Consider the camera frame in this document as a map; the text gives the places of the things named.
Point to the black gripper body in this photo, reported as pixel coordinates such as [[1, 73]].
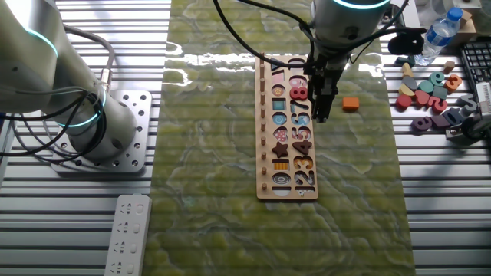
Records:
[[326, 65]]

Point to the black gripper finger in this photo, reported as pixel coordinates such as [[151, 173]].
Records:
[[319, 107], [332, 96]]

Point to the orange rectangular block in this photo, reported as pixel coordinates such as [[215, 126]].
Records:
[[350, 104]]

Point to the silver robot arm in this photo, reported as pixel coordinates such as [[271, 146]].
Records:
[[38, 57]]

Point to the wooden shape puzzle board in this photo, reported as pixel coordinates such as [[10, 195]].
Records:
[[268, 191]]

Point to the red number eight piece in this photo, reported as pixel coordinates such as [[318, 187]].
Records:
[[298, 93]]

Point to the brown number four piece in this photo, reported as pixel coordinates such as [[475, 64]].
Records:
[[304, 146]]

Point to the dark blue triangle piece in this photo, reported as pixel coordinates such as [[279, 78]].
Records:
[[277, 69]]

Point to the brown star piece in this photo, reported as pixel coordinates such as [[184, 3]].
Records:
[[280, 150]]

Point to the red circle piece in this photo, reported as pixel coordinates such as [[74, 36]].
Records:
[[403, 102]]

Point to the cream semicircle piece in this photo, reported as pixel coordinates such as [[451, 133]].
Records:
[[406, 91]]

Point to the grey oval piece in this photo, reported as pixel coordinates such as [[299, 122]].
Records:
[[409, 83]]

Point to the cream trapezoid piece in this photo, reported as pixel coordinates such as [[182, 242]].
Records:
[[407, 70]]

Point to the dark teal number seven piece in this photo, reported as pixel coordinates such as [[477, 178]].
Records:
[[405, 60]]

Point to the red heart piece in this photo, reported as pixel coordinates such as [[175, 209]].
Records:
[[422, 98]]

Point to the teal octagon piece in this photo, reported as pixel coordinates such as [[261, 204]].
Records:
[[425, 86]]

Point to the teal number six piece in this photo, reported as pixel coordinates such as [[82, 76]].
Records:
[[436, 78]]

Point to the red number two piece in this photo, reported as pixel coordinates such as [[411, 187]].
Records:
[[439, 105]]

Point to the teal square piece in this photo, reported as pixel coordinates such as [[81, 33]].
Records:
[[440, 92]]

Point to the purple square piece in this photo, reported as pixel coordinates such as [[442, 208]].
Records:
[[440, 121]]

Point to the green marble pattern mat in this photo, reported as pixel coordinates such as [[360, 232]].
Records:
[[215, 153]]

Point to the clear plastic water bottle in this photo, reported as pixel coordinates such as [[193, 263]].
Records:
[[437, 36]]

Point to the small plain wooden cube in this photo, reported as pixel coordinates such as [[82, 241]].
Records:
[[449, 67]]

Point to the orange number three piece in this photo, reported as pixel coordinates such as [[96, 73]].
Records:
[[453, 82]]

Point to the dark blue number zero piece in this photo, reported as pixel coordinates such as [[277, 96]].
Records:
[[455, 117]]

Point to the grey number five piece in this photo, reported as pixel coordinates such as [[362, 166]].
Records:
[[468, 103]]

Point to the light wooden box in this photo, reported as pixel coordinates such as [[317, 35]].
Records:
[[466, 32]]

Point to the black keyboard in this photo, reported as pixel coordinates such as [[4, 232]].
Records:
[[475, 61]]

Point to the white power strip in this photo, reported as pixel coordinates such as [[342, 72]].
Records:
[[128, 237]]

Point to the silver finned depth camera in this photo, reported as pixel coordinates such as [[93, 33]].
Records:
[[484, 97]]

